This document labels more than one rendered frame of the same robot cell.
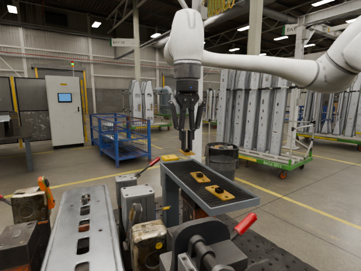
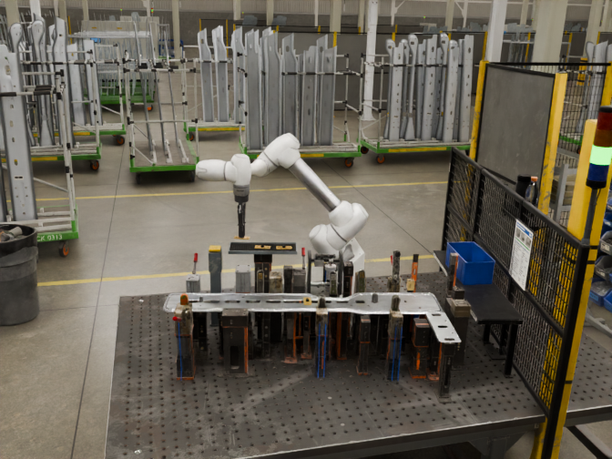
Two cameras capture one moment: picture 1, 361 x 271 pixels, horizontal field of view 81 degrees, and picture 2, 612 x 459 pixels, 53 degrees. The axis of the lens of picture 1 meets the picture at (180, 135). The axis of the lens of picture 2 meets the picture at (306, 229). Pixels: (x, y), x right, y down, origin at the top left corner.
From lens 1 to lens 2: 3.05 m
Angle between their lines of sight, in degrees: 68
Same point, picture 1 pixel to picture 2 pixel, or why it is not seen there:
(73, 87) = not seen: outside the picture
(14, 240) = (241, 311)
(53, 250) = (251, 307)
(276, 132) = (22, 177)
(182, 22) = (247, 165)
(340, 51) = (276, 158)
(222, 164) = (25, 263)
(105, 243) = (256, 296)
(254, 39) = not seen: outside the picture
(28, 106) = not seen: outside the picture
